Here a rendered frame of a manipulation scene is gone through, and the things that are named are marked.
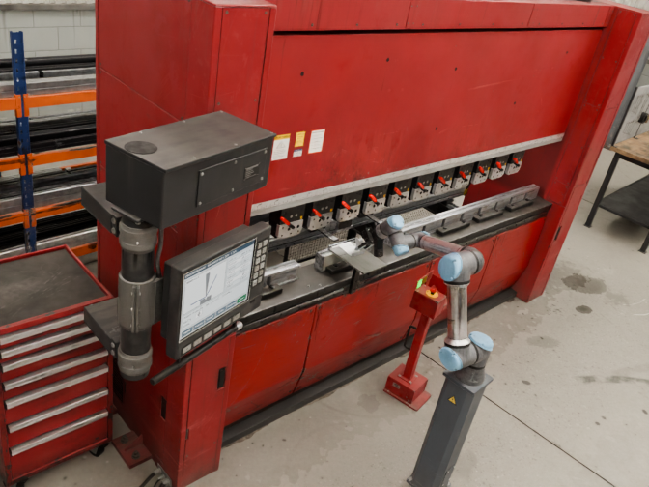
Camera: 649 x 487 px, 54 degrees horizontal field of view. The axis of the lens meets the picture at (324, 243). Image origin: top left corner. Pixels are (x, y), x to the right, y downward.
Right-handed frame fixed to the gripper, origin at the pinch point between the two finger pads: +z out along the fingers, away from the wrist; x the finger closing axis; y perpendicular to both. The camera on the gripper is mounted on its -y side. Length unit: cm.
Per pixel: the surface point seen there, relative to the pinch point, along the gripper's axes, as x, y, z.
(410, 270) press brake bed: -51, -13, 27
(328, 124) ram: 31, 49, -49
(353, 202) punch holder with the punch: 2.7, 22.7, -10.9
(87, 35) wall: 13, 328, 279
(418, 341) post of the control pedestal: -45, -55, 36
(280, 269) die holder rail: 44.4, 1.0, 10.8
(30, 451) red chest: 167, -46, 62
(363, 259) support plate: -0.3, -5.4, 1.6
